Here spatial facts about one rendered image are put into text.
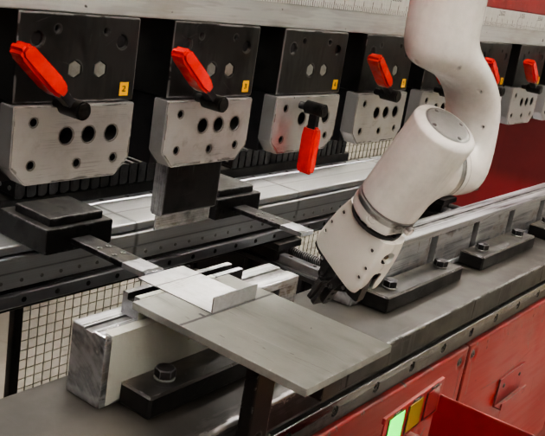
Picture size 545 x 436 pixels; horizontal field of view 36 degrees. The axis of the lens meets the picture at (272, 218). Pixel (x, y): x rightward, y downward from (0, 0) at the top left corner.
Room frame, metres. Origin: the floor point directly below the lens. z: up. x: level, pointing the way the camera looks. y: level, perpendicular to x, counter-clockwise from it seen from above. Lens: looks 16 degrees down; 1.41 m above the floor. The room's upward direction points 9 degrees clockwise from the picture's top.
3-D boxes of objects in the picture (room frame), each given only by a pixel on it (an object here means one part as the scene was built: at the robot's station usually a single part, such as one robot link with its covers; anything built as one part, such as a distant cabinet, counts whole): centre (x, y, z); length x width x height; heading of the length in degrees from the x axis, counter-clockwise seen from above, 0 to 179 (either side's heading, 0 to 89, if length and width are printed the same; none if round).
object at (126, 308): (1.05, 0.10, 0.99); 0.20 x 0.03 x 0.03; 145
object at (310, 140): (1.11, -0.03, 1.20); 0.04 x 0.02 x 0.10; 55
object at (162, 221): (1.03, 0.11, 1.13); 0.10 x 0.02 x 0.10; 145
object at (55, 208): (1.12, 0.25, 1.01); 0.26 x 0.12 x 0.05; 55
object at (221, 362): (1.02, 0.04, 0.89); 0.30 x 0.05 x 0.03; 145
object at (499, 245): (1.81, -0.51, 0.89); 0.30 x 0.05 x 0.03; 145
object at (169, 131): (1.00, 0.13, 1.26); 0.15 x 0.09 x 0.17; 145
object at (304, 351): (0.94, -0.01, 1.00); 0.26 x 0.18 x 0.01; 55
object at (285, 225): (1.41, 0.05, 1.01); 0.26 x 0.12 x 0.05; 55
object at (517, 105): (1.82, -0.45, 1.26); 0.15 x 0.09 x 0.17; 145
